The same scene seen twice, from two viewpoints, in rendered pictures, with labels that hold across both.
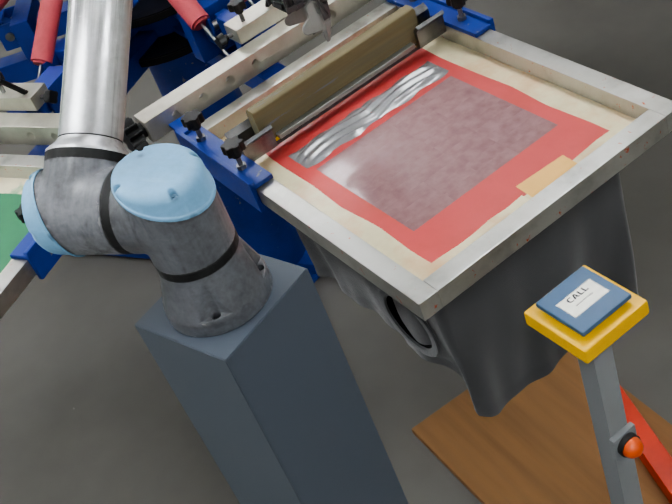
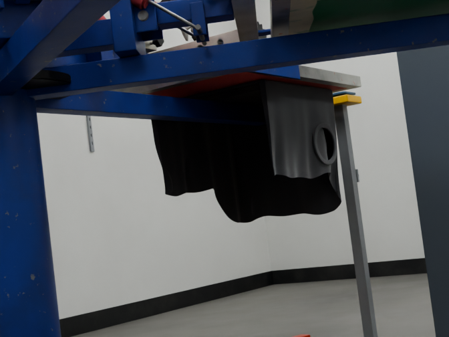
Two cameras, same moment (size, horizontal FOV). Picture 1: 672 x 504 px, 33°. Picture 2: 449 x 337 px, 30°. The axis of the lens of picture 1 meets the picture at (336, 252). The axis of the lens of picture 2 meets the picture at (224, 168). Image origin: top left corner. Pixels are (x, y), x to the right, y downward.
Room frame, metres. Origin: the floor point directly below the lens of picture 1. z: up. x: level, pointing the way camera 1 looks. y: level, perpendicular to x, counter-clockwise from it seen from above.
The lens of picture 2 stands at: (3.38, 2.03, 0.53)
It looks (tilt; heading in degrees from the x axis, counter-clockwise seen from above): 4 degrees up; 235
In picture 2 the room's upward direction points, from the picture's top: 7 degrees counter-clockwise
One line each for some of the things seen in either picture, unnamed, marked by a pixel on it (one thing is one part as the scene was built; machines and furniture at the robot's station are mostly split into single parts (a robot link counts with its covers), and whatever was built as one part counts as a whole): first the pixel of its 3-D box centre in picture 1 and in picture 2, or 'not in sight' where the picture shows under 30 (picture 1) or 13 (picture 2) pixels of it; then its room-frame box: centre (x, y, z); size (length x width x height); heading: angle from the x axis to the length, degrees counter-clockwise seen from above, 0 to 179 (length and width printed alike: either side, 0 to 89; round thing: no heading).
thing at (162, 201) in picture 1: (168, 205); not in sight; (1.19, 0.18, 1.37); 0.13 x 0.12 x 0.14; 59
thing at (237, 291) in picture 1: (206, 270); not in sight; (1.19, 0.17, 1.25); 0.15 x 0.15 x 0.10
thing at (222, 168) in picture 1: (226, 163); (267, 65); (1.84, 0.13, 0.98); 0.30 x 0.05 x 0.07; 22
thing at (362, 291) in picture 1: (380, 273); (296, 140); (1.61, -0.06, 0.77); 0.46 x 0.09 x 0.36; 22
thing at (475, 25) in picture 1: (440, 19); not in sight; (2.05, -0.38, 0.98); 0.30 x 0.05 x 0.07; 22
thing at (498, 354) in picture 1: (540, 284); (284, 159); (1.45, -0.32, 0.74); 0.45 x 0.03 x 0.43; 112
